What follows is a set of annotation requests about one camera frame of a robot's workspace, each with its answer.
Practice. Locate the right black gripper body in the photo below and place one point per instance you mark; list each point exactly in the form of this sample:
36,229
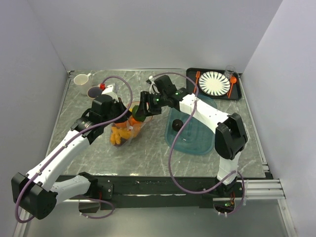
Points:
156,102

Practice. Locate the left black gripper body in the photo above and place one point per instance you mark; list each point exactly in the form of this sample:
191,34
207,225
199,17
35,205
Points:
117,109

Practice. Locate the green avocado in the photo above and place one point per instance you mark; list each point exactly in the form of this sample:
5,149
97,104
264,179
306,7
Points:
138,114

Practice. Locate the orange dried fruit pieces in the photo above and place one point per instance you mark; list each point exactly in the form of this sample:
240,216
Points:
119,134

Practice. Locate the clear zip top bag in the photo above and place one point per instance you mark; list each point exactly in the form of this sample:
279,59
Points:
135,129

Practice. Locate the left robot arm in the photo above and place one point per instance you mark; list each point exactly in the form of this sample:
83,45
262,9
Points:
37,192

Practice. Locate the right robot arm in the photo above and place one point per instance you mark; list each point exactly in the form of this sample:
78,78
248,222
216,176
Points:
230,134

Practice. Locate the teal transparent food tray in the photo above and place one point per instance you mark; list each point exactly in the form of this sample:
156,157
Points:
196,138

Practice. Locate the beige mug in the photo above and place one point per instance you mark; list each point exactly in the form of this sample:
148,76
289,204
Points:
94,92

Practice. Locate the white mug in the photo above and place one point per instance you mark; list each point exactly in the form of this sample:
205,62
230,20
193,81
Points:
83,83

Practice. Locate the orange plastic fork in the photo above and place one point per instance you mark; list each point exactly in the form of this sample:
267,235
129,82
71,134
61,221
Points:
196,82

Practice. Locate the white striped plate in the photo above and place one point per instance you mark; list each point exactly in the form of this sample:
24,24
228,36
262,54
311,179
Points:
214,83

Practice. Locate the clear drinking glass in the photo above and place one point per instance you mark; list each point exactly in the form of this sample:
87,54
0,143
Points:
229,71

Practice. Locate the orange plastic spoon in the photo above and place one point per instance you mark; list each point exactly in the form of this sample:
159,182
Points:
233,80

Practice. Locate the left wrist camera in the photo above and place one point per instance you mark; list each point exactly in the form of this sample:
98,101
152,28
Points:
111,90

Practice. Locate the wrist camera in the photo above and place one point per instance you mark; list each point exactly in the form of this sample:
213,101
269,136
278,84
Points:
150,80
111,90

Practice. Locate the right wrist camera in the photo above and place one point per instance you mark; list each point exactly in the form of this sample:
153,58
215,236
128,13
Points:
150,80

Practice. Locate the black base frame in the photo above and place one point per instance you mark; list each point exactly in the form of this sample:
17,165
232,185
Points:
150,192

